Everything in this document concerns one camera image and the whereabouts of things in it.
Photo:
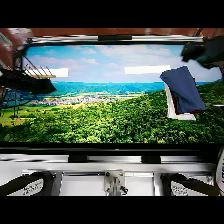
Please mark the blue T-shirt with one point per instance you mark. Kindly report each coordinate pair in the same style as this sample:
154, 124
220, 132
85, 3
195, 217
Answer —
182, 88

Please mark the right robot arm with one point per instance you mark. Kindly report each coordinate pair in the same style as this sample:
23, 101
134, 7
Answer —
210, 50

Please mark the white garment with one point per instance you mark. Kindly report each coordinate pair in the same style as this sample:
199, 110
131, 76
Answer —
173, 111

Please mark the silver frame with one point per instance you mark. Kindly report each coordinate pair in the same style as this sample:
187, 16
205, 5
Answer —
100, 167

